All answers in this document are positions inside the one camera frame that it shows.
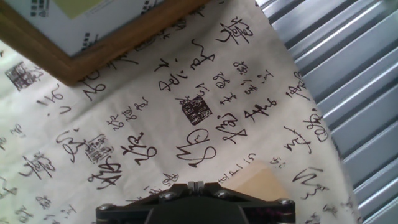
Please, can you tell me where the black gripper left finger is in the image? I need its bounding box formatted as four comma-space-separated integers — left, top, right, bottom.
95, 181, 197, 224

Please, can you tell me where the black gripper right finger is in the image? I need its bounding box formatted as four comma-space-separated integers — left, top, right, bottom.
196, 181, 296, 224

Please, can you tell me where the small wooden block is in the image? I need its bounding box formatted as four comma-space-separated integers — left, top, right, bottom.
219, 160, 290, 202

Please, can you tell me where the beige calligraphy print cloth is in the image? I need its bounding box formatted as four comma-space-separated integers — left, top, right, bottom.
0, 0, 363, 224

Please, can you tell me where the wooden picture frame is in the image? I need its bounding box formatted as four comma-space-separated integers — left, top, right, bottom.
0, 0, 212, 87

